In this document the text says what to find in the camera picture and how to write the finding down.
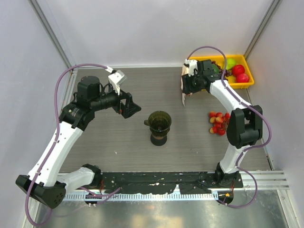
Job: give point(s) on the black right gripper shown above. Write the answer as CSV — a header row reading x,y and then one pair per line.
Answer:
x,y
187,88

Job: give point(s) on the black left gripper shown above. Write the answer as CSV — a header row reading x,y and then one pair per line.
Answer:
x,y
130,107

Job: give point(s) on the white paper coffee filter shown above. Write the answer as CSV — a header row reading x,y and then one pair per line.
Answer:
x,y
183,98

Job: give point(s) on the dark green glass dripper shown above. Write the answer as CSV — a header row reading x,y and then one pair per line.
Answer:
x,y
159,123

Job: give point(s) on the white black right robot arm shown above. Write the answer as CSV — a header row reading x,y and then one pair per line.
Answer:
x,y
245,125

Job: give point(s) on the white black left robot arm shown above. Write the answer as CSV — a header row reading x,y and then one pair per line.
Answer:
x,y
43,182

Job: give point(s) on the orange white filter paper pack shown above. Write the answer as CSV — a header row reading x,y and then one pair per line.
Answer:
x,y
184,71

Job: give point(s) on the red black coffee server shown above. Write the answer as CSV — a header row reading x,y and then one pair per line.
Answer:
x,y
158,138

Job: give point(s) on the dark red grape bunch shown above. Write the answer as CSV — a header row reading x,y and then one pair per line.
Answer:
x,y
227,72

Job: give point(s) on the green pear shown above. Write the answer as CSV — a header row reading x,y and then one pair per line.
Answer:
x,y
230,63

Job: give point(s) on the red yellow lychee bunch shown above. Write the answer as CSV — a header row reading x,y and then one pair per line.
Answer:
x,y
219,122

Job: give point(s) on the red pink apple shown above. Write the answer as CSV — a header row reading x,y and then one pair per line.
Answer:
x,y
242,78

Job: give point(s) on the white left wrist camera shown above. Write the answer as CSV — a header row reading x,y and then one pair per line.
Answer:
x,y
116,79

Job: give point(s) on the white slotted cable duct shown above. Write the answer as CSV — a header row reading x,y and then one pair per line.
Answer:
x,y
175,196

